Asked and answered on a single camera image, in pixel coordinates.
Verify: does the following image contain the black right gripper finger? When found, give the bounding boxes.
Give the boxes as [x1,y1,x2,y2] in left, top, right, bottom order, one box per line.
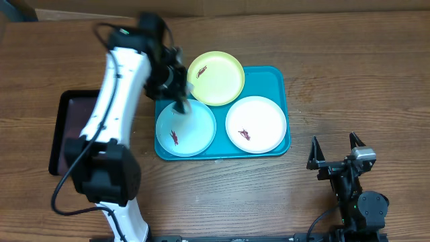
[306,136,325,169]
[349,132,365,149]

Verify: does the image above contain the green and yellow sponge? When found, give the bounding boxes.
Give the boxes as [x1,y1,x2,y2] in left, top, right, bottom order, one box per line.
[172,98,192,115]

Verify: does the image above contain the light blue plate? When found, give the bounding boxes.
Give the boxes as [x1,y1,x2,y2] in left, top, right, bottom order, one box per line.
[155,99,216,158]

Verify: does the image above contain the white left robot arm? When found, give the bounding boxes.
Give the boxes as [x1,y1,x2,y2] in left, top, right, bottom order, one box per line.
[51,26,191,241]

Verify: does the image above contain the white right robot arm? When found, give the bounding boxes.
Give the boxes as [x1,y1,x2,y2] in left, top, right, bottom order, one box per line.
[305,132,389,241]

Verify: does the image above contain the blue plastic tray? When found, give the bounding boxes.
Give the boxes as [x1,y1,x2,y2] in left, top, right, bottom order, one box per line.
[154,65,292,161]

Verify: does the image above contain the black water tray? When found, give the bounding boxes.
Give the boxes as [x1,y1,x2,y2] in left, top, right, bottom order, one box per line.
[48,90,99,175]

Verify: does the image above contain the yellow-green plate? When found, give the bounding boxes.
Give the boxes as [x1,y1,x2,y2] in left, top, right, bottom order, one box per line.
[187,51,245,106]

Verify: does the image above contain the white plate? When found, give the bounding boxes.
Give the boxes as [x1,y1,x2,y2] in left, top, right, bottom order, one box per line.
[225,96,287,154]

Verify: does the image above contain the cardboard backdrop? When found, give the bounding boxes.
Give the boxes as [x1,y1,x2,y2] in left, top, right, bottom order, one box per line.
[26,0,429,17]

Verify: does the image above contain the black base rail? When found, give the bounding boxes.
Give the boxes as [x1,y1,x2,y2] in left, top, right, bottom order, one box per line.
[88,233,336,242]

